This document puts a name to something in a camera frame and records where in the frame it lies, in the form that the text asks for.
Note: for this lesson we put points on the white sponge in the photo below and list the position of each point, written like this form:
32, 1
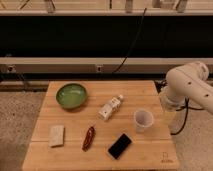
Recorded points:
56, 137

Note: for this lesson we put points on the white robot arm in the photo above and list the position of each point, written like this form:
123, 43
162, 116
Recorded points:
186, 81

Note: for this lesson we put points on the green ceramic bowl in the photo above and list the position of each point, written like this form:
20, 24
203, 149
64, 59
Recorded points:
71, 96

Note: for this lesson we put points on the white bottle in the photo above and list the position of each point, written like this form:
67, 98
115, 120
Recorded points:
110, 107

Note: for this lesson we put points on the clear plastic cup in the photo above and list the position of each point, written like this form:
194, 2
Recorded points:
143, 120

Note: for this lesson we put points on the red chili pepper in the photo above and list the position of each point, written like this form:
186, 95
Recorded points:
88, 139

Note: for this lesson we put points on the black smartphone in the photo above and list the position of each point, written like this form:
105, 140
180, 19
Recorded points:
119, 146

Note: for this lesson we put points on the wooden cutting board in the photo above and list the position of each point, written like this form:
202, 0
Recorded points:
151, 149

